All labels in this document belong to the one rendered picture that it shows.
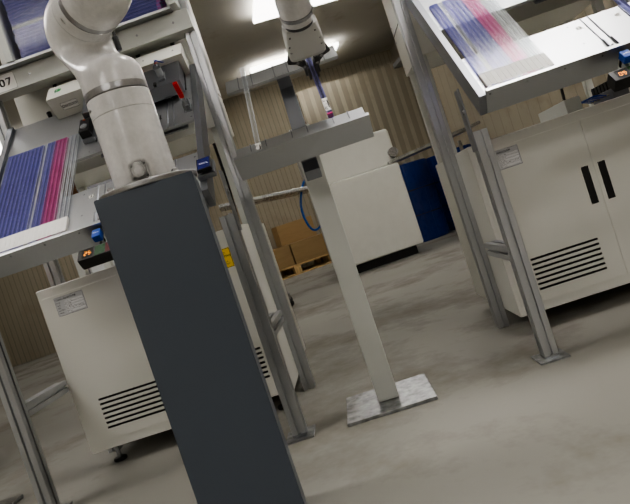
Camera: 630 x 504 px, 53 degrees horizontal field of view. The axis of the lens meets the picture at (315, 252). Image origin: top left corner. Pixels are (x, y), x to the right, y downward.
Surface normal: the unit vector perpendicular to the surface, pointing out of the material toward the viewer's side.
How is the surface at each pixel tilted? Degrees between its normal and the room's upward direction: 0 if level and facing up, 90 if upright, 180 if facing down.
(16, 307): 90
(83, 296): 90
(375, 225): 90
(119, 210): 90
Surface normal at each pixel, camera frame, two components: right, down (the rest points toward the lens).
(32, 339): 0.11, 0.00
